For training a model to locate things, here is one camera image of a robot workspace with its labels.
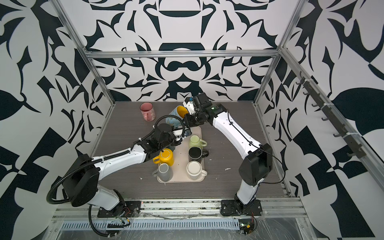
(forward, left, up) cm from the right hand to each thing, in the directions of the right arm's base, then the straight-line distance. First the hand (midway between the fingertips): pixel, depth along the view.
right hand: (183, 122), depth 78 cm
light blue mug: (+6, +1, +2) cm, 6 cm away
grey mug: (-21, +9, -14) cm, 27 cm away
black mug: (-11, -7, -15) cm, 19 cm away
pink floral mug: (+20, +25, -13) cm, 35 cm away
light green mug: (-3, -6, -14) cm, 15 cm away
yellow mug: (-12, +10, -14) cm, 21 cm away
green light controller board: (-43, -29, -26) cm, 58 cm away
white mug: (-19, -5, -17) cm, 26 cm away
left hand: (+1, +1, -3) cm, 3 cm away
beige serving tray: (-8, +3, -24) cm, 25 cm away
